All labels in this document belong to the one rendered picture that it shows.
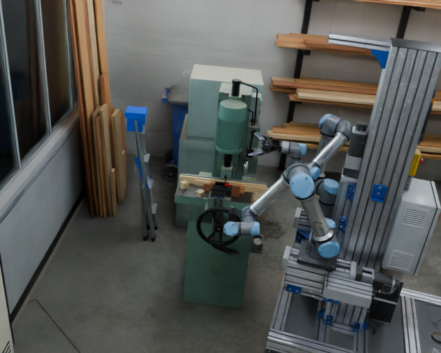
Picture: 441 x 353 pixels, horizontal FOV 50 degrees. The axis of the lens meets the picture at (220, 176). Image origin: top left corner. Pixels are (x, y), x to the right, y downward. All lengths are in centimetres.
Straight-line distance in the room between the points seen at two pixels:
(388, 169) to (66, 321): 232
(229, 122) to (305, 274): 103
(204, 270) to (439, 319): 167
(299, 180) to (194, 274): 136
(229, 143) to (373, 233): 102
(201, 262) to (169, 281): 50
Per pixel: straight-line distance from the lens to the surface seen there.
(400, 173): 275
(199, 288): 352
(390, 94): 260
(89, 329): 346
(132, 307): 358
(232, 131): 295
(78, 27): 395
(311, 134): 510
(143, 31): 525
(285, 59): 527
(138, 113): 371
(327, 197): 318
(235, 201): 308
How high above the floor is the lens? 245
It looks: 27 degrees down
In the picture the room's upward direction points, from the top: 6 degrees clockwise
